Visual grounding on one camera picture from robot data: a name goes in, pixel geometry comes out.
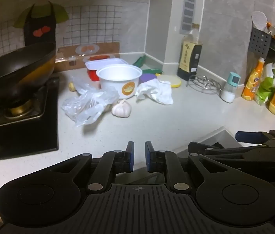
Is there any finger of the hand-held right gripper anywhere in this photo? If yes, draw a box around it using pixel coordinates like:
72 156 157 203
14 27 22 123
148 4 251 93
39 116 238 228
188 141 226 155
235 130 275 144

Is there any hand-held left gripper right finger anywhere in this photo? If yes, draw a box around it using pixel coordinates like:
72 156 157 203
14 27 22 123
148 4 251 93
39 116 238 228
145 141 235 192

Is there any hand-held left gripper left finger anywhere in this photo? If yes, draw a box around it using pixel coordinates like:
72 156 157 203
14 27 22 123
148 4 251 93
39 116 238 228
43 141 135 192

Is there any white tissue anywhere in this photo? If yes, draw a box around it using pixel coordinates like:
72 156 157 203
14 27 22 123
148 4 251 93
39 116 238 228
135 78 174 105

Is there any clear plastic bag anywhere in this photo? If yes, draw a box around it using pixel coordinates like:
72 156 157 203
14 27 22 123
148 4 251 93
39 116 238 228
61 76 120 127

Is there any white plastic bowl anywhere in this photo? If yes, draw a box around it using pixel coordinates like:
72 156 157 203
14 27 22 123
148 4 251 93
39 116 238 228
96 65 143 99

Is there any purple lid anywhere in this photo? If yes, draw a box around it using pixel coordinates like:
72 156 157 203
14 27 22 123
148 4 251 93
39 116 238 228
139 73 158 84

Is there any white rectangular plastic container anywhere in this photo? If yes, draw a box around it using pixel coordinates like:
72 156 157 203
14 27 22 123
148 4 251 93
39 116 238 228
85 58 129 81

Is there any salt shaker with teal lid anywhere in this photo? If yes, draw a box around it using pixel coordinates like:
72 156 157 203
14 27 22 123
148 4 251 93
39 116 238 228
220 72 240 103

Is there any garlic bulb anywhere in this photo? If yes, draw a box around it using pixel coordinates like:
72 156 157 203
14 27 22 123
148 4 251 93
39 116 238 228
111 99 132 118

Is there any orange detergent bottle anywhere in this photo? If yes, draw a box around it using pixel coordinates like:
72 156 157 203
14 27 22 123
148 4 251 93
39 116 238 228
241 57 266 101

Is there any green plastic bag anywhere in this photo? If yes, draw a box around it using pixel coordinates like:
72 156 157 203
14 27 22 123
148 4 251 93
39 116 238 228
256 63 275 106

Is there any yellow round sponge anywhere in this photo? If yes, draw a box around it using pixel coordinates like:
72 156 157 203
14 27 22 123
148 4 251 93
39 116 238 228
156 74 182 88

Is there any dark soy sauce bottle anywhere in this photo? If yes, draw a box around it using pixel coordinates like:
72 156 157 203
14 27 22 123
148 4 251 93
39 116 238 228
177 23 203 81

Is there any grey perforated utensil holder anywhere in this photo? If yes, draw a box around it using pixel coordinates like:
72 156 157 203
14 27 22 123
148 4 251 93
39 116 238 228
248 28 273 55

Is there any black gas stove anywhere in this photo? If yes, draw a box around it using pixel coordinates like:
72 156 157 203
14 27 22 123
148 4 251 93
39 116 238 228
0 77 60 162

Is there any white rice paddle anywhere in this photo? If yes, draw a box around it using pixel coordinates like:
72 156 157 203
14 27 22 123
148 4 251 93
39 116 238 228
251 11 268 33

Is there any black wok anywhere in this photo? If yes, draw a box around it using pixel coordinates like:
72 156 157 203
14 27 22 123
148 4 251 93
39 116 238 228
0 43 57 103

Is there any metal wire trivet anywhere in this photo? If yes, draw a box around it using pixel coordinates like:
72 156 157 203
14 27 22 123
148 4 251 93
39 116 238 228
186 75 226 94

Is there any grey patterned wall sticker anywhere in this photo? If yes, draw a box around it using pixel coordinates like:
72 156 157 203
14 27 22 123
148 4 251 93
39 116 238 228
179 0 196 35

